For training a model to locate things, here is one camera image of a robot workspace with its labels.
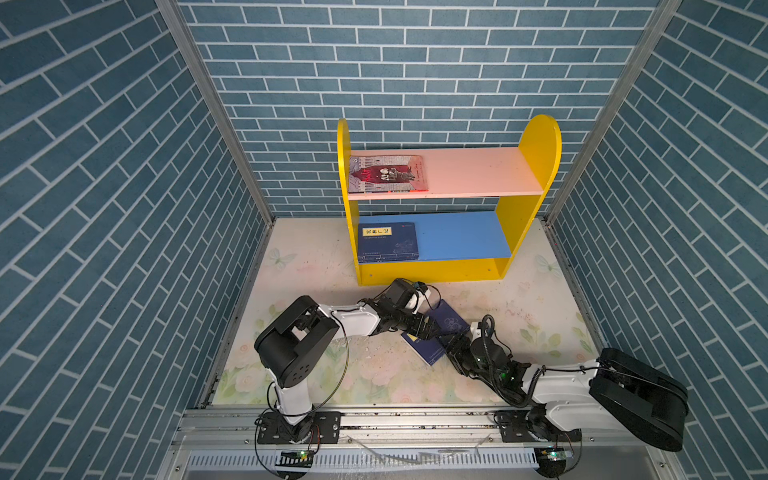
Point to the black mounting plate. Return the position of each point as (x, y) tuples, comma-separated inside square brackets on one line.
[(516, 426), (321, 427)]

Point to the left green circuit board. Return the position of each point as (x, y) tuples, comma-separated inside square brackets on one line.
[(295, 459)]

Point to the yellow pink blue bookshelf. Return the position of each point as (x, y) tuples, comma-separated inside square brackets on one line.
[(461, 246)]

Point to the aluminium corner post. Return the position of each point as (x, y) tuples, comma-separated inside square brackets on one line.
[(652, 33), (181, 34)]

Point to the right aluminium corner post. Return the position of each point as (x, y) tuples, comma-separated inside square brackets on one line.
[(652, 33)]

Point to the green circuit board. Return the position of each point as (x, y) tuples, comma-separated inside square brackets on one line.
[(295, 459), (552, 463)]

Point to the pink red cover book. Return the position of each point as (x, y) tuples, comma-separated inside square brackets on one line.
[(387, 174)]

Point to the left aluminium corner post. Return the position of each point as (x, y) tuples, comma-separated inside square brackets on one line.
[(181, 34)]

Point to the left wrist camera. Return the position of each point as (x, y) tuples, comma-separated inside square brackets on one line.
[(402, 291)]

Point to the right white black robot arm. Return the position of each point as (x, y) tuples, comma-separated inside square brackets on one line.
[(615, 392)]

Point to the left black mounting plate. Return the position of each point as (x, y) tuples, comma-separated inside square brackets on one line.
[(321, 427)]

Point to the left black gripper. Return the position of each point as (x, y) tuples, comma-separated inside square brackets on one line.
[(426, 333)]

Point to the right green circuit board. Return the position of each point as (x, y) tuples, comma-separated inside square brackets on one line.
[(552, 463)]

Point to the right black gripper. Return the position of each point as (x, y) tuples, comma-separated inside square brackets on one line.
[(458, 352)]

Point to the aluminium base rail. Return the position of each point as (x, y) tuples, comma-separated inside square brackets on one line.
[(600, 454)]

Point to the white slotted cable duct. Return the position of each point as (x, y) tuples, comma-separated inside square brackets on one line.
[(359, 460)]

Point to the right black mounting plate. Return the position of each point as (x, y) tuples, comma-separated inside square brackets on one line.
[(516, 426)]

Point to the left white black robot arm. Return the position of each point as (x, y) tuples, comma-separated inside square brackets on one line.
[(292, 345)]

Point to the navy book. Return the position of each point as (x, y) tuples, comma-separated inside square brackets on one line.
[(450, 323), (387, 242)]

